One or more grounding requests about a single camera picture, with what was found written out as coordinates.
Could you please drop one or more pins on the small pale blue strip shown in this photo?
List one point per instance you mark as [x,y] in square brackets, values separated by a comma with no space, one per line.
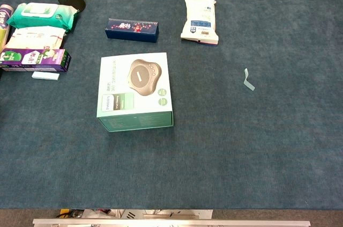
[248,81]

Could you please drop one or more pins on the green Philips speaker paper box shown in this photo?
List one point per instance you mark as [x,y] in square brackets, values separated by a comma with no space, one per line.
[134,103]

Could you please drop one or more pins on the dark blue long box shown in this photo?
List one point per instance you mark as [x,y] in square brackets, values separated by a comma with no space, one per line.
[131,33]

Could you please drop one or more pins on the purple toothpaste box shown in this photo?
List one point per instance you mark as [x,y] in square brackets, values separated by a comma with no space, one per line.
[34,59]

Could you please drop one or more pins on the white blue plastic pouch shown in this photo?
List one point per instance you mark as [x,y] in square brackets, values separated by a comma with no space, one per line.
[199,20]

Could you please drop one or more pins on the light blue sticky note pad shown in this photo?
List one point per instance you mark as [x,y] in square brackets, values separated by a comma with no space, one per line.
[45,75]

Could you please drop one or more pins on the pink wet wipes pack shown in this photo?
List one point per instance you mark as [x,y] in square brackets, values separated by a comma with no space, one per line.
[34,37]

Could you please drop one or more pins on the green wet wipes pack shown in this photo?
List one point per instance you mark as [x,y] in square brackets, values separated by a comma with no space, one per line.
[40,17]

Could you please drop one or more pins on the yellow green package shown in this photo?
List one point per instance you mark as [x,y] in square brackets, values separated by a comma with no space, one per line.
[3,39]

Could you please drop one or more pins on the white purple round canister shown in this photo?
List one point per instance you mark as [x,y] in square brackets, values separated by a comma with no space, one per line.
[5,16]

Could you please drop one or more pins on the aluminium profile rail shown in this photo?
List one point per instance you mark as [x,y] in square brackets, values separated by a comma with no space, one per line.
[171,223]

